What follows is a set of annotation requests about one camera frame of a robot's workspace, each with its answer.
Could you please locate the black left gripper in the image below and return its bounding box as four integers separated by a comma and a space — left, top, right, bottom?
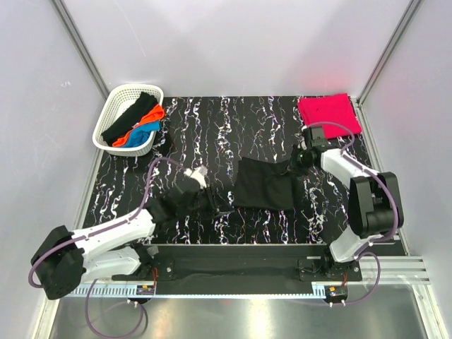
178, 183, 234, 220

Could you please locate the black t shirt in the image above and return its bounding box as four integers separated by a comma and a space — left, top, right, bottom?
233, 157, 307, 210
102, 92, 158, 146

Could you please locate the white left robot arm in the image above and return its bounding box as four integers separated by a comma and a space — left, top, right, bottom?
28, 186, 233, 300

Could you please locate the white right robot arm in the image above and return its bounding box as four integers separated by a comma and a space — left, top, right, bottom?
288, 145, 404, 280

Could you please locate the folded pink t shirt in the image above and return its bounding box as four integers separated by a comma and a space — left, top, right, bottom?
297, 93, 362, 139

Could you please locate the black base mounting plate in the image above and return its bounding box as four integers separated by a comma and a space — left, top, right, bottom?
111, 243, 363, 296

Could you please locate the blue t shirt in basket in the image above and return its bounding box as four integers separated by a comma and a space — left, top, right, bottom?
122, 121, 160, 148

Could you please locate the orange t shirt in basket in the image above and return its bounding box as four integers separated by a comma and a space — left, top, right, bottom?
112, 105, 165, 148

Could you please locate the black t shirt in basket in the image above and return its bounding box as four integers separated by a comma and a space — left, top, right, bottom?
102, 92, 158, 146

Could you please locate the white plastic basket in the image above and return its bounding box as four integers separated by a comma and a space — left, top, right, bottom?
92, 83, 165, 157

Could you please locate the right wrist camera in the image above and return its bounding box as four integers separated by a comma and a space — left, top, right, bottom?
302, 126, 330, 149

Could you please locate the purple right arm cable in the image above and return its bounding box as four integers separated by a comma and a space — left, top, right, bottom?
287, 121, 400, 307

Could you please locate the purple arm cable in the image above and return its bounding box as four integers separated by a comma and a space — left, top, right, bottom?
287, 121, 400, 307
28, 157, 188, 338

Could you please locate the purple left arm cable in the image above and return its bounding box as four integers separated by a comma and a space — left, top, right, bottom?
28, 157, 188, 338

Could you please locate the aluminium frame rail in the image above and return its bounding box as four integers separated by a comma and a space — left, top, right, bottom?
70, 256, 432, 285

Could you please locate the right aluminium corner post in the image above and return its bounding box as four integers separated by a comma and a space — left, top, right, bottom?
356, 0, 423, 106

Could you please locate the aluminium corner post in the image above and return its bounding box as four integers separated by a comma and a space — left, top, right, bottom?
49, 0, 109, 100
356, 0, 423, 106

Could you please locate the left aluminium corner post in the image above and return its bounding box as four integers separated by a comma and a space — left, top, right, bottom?
49, 0, 109, 100

